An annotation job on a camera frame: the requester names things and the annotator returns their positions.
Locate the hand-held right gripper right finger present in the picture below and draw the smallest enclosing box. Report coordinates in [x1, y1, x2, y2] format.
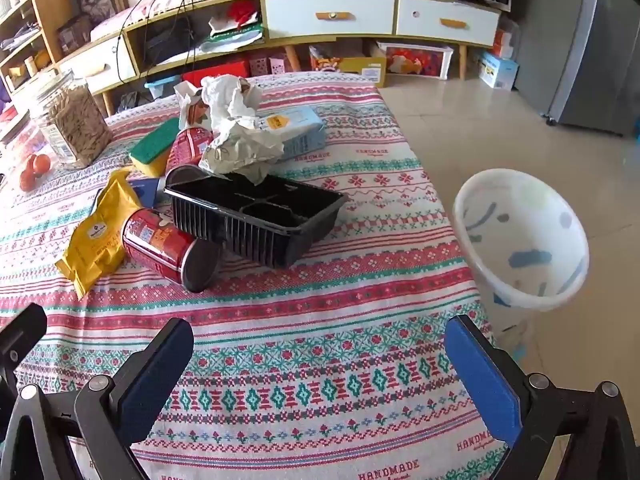
[444, 315, 640, 480]

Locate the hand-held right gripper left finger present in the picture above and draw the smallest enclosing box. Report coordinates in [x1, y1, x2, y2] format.
[0, 317, 196, 480]

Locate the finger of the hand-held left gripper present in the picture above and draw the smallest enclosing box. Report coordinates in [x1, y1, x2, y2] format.
[0, 302, 48, 401]

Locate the yellow toy object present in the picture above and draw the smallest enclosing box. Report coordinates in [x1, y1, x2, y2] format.
[55, 168, 146, 301]

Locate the red tin can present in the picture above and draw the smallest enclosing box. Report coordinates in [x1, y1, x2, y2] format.
[165, 126, 216, 177]
[121, 207, 221, 293]

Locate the blue card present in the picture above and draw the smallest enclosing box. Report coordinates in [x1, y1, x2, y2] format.
[127, 177, 166, 209]

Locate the yellow green sponge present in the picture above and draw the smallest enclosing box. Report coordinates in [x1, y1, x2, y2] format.
[129, 119, 187, 178]

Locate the white paper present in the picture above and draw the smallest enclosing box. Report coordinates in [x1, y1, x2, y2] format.
[199, 75, 286, 186]

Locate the light blue milk carton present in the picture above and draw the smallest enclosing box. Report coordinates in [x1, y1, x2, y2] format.
[250, 106, 326, 161]

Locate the patterned woven tablecloth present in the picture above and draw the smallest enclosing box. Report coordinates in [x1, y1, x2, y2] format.
[0, 71, 506, 480]

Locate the black plastic food tray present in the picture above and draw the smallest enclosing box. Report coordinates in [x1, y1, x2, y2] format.
[164, 164, 349, 269]

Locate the glass jar of snacks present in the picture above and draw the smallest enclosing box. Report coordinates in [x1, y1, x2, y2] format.
[27, 70, 115, 170]

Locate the white cabinet drawer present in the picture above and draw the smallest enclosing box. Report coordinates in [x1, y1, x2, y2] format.
[60, 40, 137, 93]
[262, 0, 399, 41]
[396, 0, 501, 47]

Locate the blue plastic basket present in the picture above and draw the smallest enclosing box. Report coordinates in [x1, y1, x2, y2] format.
[144, 75, 182, 103]

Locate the red white paper wrapper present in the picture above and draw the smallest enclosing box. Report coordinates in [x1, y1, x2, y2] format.
[174, 80, 212, 132]

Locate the wooden shelf unit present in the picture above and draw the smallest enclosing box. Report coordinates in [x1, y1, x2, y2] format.
[0, 0, 126, 106]

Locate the blue white carton box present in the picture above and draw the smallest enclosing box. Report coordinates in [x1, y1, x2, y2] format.
[479, 52, 520, 91]

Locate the red flat box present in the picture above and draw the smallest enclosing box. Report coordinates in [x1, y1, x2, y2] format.
[181, 60, 251, 87]

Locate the white plastic storage box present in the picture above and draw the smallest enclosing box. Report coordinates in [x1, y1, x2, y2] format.
[376, 40, 455, 81]

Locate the framed cat picture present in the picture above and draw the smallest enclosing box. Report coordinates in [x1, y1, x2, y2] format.
[67, 0, 126, 36]

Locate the pink perforated box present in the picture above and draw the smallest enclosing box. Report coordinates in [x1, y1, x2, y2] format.
[250, 55, 287, 77]

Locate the orange white box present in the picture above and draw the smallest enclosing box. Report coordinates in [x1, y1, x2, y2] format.
[492, 27, 518, 58]

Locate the yellow cardboard box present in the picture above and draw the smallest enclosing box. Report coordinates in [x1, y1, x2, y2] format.
[309, 45, 387, 87]

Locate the silver refrigerator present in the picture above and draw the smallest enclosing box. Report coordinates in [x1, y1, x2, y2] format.
[515, 0, 640, 136]

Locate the pile of papers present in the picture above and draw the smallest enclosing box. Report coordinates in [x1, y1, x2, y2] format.
[207, 2, 266, 54]

